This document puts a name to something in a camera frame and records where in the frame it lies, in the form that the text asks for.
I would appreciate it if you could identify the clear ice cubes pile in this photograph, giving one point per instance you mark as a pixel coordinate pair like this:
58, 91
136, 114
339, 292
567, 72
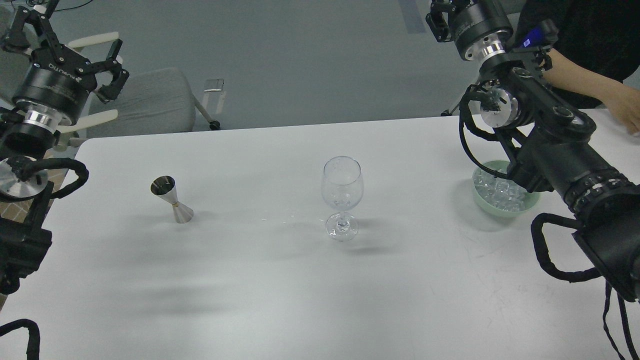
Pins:
500, 192

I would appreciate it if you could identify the person hand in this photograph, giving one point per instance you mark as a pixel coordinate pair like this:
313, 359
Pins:
623, 102

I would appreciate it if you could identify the green bowl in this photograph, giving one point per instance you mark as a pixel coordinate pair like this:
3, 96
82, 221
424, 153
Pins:
505, 207

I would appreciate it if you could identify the grey office chair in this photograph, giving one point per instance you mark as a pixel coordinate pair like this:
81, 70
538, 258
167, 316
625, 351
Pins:
155, 102

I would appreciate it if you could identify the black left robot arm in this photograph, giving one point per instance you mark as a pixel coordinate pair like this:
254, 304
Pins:
35, 131

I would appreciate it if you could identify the person forearm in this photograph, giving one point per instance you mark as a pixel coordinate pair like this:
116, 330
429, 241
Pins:
568, 76

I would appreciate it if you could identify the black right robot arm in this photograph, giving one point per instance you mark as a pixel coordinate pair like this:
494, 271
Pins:
514, 127

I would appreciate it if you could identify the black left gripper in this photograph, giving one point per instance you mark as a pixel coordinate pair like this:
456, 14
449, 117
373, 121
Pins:
47, 90

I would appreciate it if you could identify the clear wine glass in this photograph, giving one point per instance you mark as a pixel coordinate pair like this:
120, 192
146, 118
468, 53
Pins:
342, 189

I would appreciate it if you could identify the steel double jigger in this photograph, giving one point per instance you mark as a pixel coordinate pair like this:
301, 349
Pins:
164, 187

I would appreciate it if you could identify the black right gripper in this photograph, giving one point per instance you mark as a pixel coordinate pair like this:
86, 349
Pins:
470, 22

